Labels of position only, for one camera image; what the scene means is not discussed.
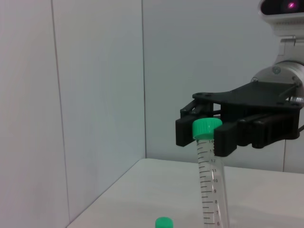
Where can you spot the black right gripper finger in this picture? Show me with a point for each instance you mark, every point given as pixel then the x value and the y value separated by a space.
pixel 184 130

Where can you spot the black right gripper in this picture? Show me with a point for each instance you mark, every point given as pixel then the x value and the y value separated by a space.
pixel 261 97

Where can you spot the green-capped clear test tube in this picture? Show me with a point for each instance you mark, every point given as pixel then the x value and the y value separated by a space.
pixel 164 222
pixel 206 129

